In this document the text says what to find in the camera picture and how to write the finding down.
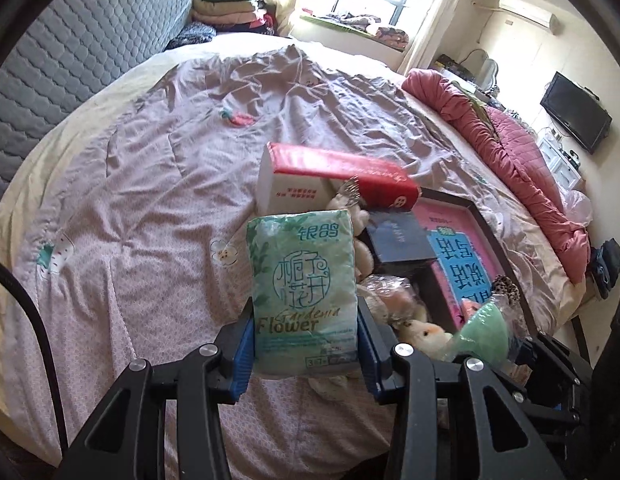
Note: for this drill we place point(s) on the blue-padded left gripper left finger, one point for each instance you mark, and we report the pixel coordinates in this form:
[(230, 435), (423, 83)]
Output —
[(236, 343)]

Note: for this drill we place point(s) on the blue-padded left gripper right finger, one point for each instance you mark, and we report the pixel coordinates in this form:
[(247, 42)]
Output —
[(375, 342)]

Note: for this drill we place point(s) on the floral fabric plush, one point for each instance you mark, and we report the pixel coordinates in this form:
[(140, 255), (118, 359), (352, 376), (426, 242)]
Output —
[(392, 299)]

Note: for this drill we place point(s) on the beige plush bunny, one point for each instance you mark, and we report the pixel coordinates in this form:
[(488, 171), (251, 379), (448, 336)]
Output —
[(428, 338)]

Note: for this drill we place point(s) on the mint green plush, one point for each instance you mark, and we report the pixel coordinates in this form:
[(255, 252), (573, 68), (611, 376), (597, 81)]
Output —
[(485, 336)]

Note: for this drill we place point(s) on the green Gardenia tissue pack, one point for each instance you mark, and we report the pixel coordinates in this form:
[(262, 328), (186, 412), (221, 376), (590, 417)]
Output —
[(304, 293)]

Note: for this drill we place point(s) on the dark blue small box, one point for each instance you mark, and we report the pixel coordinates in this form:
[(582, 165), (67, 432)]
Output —
[(397, 238)]

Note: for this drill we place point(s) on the leopard print scrunchie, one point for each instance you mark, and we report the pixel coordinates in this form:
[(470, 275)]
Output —
[(502, 285)]

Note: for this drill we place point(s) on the black tray with pink book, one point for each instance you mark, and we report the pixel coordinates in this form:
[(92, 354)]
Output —
[(468, 258)]

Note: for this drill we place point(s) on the dark blue clothes heap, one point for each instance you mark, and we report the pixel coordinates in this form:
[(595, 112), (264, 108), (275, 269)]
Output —
[(604, 266)]

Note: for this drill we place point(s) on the mauve patterned bed sheet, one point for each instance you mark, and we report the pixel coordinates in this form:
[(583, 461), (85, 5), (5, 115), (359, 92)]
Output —
[(137, 249)]

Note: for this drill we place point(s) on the cream teddy bear with crown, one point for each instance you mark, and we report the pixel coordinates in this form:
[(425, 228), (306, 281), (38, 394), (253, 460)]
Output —
[(348, 198)]

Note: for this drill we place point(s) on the red and white tissue box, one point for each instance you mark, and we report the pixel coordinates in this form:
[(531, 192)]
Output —
[(294, 178)]

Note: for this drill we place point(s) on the white drawer cabinet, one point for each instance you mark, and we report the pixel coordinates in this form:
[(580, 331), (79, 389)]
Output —
[(563, 166)]

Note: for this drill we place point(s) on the pink rumpled quilt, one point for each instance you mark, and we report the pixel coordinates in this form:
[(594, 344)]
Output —
[(511, 153)]

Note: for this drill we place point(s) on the white standing fan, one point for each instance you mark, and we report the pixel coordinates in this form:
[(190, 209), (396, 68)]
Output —
[(483, 71)]

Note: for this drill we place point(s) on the clothes pile on windowsill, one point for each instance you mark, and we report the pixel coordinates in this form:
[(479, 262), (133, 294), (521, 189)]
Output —
[(363, 24)]

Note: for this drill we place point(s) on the stack of folded clothes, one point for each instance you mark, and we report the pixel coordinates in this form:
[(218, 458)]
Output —
[(235, 15)]

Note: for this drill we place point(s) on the grey quilted headboard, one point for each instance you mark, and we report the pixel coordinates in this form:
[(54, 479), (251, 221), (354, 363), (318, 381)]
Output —
[(71, 51)]

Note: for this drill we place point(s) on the white air conditioner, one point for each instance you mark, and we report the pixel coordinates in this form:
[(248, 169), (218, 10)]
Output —
[(531, 13)]

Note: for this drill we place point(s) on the black wall television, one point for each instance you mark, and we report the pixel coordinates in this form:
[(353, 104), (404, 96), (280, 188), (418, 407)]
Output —
[(577, 111)]

